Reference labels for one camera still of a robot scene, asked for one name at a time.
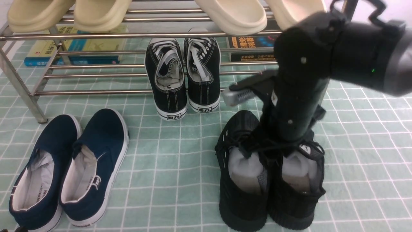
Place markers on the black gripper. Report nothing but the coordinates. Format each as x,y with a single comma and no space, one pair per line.
303,54

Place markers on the black mesh sneaker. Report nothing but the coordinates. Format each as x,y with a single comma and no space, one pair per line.
297,184
243,177

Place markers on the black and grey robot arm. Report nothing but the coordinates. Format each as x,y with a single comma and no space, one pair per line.
375,55

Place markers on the steel shoe rack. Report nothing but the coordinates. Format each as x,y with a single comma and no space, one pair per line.
30,98

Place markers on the cream slipper far right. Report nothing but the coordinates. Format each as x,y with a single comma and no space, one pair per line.
289,12

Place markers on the cream slipper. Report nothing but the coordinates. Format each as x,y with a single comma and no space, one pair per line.
289,12
236,17

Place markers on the black book stack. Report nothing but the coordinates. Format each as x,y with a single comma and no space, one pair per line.
251,48

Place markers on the black canvas sneaker right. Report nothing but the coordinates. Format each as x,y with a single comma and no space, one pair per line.
202,57

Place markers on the black canvas sneaker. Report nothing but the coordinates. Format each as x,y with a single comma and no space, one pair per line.
202,57
164,68

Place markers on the black canvas sneaker left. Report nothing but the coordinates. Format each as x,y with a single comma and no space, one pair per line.
164,68

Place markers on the green grid floor mat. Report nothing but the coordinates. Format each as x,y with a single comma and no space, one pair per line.
169,179

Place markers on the beige slipper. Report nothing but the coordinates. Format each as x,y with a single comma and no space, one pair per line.
99,15
27,16

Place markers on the yellow and blue book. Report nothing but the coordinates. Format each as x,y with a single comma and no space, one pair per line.
41,51

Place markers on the navy slip-on shoe right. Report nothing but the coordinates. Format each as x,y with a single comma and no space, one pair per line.
92,169

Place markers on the navy slip-on shoe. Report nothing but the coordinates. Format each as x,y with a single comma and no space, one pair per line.
34,197
92,169

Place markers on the beige slipper far left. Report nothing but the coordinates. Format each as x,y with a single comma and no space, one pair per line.
27,16

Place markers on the navy slip-on shoe left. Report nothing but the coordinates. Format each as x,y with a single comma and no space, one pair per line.
34,197

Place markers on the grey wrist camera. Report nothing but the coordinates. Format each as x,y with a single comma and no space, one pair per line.
244,90

